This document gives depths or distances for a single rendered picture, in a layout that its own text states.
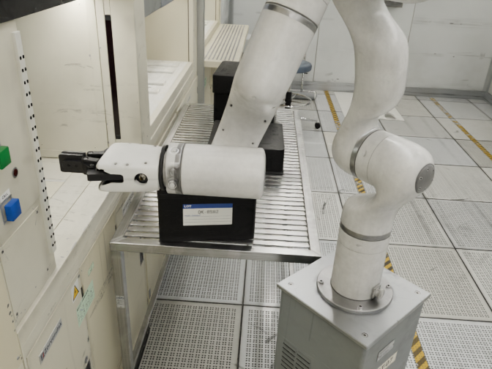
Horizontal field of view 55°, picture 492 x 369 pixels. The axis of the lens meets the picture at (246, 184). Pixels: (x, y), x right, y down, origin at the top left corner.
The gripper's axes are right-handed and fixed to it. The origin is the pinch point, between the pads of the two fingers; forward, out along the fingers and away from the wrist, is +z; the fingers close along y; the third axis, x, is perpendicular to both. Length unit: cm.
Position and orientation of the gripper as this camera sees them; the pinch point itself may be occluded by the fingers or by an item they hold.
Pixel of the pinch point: (72, 162)
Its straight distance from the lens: 83.3
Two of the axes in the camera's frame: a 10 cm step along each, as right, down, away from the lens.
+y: 0.5, -4.6, 8.9
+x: 0.4, -8.9, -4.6
